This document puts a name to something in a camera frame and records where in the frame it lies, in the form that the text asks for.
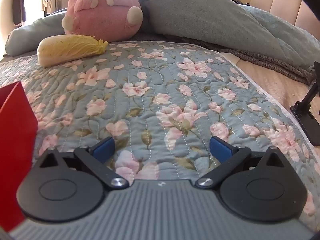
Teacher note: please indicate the black phone stand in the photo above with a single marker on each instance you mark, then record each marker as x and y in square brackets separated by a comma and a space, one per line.
[305, 120]

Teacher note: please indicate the red paper box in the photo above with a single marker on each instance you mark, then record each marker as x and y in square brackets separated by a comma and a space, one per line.
[15, 142]

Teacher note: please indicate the light blue duvet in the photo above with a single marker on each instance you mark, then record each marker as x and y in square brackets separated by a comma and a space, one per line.
[200, 15]

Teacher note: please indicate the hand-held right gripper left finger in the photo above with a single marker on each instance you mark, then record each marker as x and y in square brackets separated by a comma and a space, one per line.
[103, 147]

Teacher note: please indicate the napa cabbage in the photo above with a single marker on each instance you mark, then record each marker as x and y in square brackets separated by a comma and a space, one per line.
[65, 50]

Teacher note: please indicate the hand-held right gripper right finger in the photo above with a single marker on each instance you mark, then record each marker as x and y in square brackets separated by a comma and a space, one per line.
[220, 150]

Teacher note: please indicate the beige bed sheet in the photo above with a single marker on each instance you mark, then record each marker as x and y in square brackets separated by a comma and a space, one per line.
[275, 85]

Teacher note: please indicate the pink plush rabbit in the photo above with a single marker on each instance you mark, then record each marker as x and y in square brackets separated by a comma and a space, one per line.
[105, 12]

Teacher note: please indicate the floral quilted bedspread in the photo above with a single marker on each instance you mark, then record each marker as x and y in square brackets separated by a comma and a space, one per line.
[160, 92]

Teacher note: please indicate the beige padded headboard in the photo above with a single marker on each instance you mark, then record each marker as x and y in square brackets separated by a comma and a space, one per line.
[282, 5]

